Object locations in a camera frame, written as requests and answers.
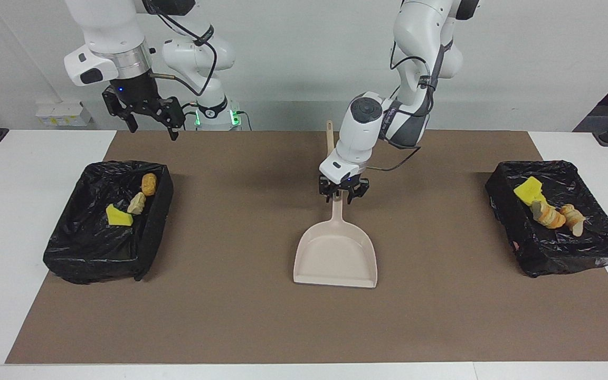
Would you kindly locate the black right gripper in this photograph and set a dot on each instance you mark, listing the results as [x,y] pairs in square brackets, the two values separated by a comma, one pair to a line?
[138,95]

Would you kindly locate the beige hand brush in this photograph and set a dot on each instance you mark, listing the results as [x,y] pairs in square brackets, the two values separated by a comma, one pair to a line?
[330,140]

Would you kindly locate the black bin with pink patch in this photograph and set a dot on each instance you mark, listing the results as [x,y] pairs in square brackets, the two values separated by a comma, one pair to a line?
[562,248]

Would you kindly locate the black bag-lined bin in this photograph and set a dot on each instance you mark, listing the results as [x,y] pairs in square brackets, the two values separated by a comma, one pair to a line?
[93,248]

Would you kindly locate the beige plastic dustpan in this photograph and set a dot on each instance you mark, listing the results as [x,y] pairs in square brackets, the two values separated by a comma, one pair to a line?
[335,258]

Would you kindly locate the notched green yellow sponge piece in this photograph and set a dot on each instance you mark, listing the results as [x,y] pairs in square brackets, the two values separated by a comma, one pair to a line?
[528,191]

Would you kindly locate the sliced bread piece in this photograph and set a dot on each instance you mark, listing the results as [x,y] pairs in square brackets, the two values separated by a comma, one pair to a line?
[549,216]

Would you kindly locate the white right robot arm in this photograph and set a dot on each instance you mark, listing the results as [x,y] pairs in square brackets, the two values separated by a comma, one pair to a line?
[108,31]

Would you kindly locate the brown table mat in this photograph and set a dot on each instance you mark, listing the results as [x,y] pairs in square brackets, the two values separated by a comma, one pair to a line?
[304,327]

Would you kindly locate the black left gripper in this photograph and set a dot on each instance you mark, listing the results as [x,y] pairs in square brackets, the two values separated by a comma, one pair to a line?
[343,183]

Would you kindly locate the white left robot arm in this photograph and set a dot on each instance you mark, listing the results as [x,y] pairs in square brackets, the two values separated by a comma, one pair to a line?
[362,132]

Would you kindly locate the white wall outlet box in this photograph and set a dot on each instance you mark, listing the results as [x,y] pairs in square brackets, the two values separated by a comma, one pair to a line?
[61,113]

